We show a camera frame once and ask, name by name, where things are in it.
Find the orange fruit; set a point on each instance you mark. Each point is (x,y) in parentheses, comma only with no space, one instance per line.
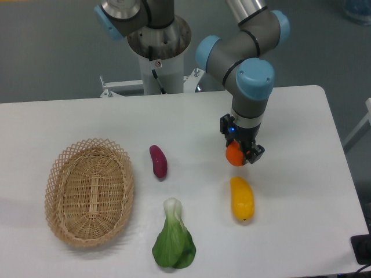
(234,155)

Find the blue object top right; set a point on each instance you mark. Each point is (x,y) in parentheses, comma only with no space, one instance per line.
(357,11)

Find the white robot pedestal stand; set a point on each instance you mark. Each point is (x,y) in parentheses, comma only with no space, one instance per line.
(161,55)

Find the green bok choy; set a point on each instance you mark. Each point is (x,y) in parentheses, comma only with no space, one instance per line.
(174,246)

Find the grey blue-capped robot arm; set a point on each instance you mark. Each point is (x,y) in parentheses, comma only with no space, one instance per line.
(234,63)

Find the woven wicker basket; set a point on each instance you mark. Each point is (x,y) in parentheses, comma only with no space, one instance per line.
(90,192)

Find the black device at table edge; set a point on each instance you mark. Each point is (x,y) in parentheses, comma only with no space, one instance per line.
(361,248)

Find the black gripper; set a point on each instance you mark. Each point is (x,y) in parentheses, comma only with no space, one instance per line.
(252,152)

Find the white frame at right edge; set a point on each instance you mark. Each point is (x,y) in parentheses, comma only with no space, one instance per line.
(362,127)

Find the yellow mango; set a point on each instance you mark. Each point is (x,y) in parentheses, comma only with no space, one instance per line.
(242,199)

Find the purple sweet potato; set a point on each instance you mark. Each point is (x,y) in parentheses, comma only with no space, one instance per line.
(159,162)

